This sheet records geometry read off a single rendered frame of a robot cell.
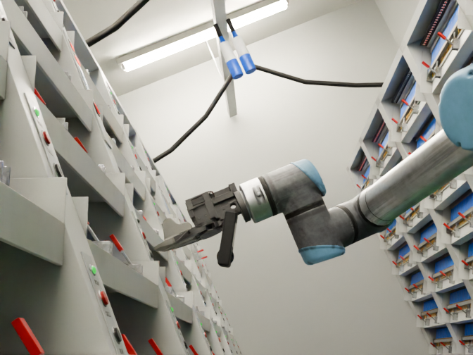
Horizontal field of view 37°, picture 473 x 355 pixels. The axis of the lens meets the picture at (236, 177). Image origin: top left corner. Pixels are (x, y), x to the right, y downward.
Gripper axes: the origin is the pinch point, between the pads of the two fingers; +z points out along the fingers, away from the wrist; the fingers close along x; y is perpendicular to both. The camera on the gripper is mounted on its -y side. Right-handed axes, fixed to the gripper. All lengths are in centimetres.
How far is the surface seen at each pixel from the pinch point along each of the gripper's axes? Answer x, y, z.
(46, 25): 16, 49, 4
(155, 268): 5.1, -4.1, 1.9
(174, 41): -294, 184, -35
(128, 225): 4.8, 6.4, 4.1
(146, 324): 4.8, -13.7, 7.7
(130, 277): 35.9, -9.1, 3.2
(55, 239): 78, -10, 3
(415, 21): -115, 68, -117
